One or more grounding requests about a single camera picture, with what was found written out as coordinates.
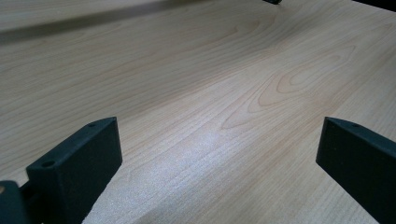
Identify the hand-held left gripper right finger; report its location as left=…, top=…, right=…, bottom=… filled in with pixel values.
left=316, top=117, right=396, bottom=224

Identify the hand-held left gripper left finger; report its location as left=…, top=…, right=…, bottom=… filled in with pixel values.
left=20, top=117, right=123, bottom=224

